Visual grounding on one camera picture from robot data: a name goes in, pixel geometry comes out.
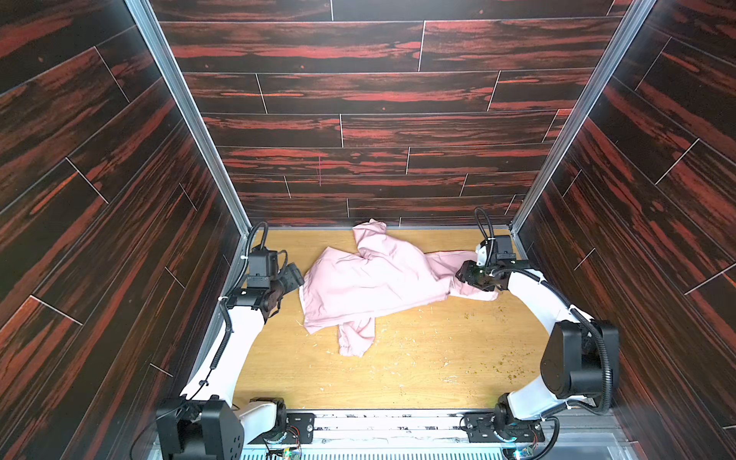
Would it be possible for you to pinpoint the pink zip-up jacket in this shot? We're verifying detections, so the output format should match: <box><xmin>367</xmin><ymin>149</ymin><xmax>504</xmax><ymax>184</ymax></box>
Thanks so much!
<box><xmin>299</xmin><ymin>220</ymin><xmax>498</xmax><ymax>358</ymax></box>

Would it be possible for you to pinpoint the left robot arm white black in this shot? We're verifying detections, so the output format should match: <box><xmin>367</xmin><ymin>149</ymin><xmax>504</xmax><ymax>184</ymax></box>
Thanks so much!
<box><xmin>154</xmin><ymin>245</ymin><xmax>304</xmax><ymax>459</ymax></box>

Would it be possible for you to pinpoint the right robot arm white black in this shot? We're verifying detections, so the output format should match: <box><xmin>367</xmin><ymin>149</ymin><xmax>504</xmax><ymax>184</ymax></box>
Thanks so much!
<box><xmin>456</xmin><ymin>236</ymin><xmax>619</xmax><ymax>432</ymax></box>

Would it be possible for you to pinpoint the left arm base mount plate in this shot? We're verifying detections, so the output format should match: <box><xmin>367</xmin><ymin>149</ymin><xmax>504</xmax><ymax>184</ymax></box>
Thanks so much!
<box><xmin>266</xmin><ymin>411</ymin><xmax>316</xmax><ymax>445</ymax></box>

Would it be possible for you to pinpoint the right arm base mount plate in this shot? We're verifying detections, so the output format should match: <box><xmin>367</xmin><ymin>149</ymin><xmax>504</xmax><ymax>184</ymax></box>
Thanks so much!
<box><xmin>459</xmin><ymin>412</ymin><xmax>545</xmax><ymax>444</ymax></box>

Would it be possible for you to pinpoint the aluminium front rail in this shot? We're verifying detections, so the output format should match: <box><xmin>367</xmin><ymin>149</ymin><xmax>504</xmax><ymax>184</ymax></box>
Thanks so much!
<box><xmin>148</xmin><ymin>409</ymin><xmax>648</xmax><ymax>460</ymax></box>

